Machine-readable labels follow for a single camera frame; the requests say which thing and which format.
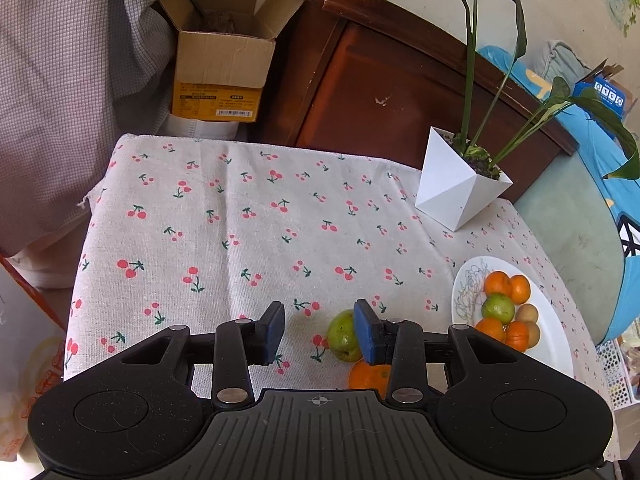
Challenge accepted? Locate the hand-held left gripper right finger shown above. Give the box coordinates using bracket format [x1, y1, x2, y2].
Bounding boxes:
[353, 298, 506, 406]

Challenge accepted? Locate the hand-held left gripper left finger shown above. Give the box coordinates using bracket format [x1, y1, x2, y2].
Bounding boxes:
[120, 301, 287, 408]

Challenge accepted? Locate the large tangerine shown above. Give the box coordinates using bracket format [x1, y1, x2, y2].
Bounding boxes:
[347, 359, 394, 402]

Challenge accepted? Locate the white plate with line drawing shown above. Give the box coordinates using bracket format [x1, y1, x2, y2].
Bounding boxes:
[451, 255, 575, 379]

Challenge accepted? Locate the cherry print tablecloth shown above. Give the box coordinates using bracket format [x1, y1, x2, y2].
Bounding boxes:
[62, 133, 602, 413]

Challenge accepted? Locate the white faceted plant pot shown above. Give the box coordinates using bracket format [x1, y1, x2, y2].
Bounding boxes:
[415, 127, 515, 233]

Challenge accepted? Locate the white round container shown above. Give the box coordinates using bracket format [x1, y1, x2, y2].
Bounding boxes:
[164, 112, 239, 139]

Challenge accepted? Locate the teal green sheet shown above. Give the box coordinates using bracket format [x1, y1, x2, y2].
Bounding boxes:
[514, 152, 632, 346]

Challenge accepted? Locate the dark wooden cabinet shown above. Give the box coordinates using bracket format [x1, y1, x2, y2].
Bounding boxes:
[249, 0, 581, 202]

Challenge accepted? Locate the white plastic basket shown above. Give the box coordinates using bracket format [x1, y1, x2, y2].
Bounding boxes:
[596, 335, 640, 413]

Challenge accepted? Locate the white bag with orange trim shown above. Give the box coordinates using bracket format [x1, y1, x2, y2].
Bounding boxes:
[0, 252, 67, 463]

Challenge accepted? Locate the open cardboard box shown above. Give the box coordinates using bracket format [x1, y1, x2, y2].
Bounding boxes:
[151, 0, 307, 124]

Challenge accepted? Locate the green leafy plant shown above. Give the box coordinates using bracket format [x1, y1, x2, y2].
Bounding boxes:
[343, 0, 640, 181]

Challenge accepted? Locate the grey checked cloth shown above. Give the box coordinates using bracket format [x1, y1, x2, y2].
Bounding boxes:
[0, 0, 182, 261]

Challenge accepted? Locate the blue carton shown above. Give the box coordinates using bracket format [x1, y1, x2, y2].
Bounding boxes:
[572, 62, 629, 121]

